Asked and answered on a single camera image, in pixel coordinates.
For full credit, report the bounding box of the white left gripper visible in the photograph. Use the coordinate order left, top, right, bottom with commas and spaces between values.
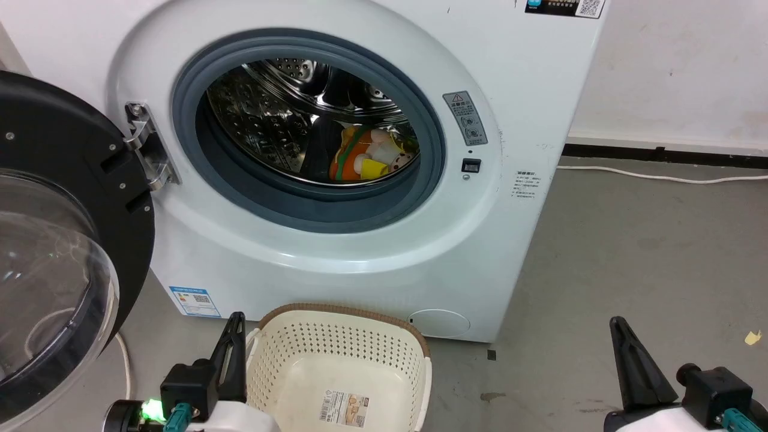
185, 311, 280, 432

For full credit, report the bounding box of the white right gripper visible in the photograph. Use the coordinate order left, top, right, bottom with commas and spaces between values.
603, 316, 722, 432

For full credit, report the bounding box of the cream perforated laundry basket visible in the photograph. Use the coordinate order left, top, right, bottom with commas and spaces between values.
245, 303, 433, 432

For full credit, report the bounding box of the white front-load washing machine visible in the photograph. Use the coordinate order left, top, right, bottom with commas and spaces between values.
0, 0, 610, 344

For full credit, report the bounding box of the orange yellow plush toy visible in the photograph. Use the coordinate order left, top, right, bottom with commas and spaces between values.
329, 125, 419, 182

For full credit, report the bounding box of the blue energy label sticker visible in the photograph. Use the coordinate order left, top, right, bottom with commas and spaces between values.
169, 286, 221, 318

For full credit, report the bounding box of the paper label with barcode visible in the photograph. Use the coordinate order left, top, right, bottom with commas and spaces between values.
319, 390, 370, 428

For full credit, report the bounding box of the grey rubber door gasket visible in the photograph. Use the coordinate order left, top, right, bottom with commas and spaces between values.
172, 29, 446, 233

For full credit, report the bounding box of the round white filter cover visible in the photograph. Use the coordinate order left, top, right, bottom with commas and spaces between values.
408, 309, 471, 338

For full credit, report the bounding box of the black baseboard strip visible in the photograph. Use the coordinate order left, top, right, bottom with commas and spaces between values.
564, 143, 768, 170

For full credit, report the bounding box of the silver door hinge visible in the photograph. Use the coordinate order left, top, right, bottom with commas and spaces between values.
124, 102, 182, 191

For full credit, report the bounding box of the dark garment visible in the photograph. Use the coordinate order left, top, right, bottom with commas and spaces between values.
299, 114, 344, 181

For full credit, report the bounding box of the perforated steel washer drum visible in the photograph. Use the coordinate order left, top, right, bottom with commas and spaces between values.
207, 58, 421, 187

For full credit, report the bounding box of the black washer door with glass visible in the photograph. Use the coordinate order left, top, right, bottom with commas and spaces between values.
0, 71, 155, 430

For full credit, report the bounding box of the grey warning sticker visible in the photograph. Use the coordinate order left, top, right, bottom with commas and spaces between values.
443, 91, 488, 146

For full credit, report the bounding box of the black sticker with QR code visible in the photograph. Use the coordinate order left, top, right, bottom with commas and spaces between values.
525, 0, 605, 19

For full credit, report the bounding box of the teal left cable plug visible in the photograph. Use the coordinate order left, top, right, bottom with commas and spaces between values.
164, 403, 193, 430

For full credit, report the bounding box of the teal cable plug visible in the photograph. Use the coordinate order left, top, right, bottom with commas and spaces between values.
721, 408, 752, 432
164, 403, 193, 430

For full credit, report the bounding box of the short white floor cable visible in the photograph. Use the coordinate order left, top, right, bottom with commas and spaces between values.
114, 332, 132, 401

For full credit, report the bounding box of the teal right cable plug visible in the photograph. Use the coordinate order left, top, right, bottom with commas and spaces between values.
721, 408, 752, 432

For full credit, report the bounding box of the long white floor cable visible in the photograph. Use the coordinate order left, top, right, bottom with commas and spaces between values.
557, 165, 768, 184

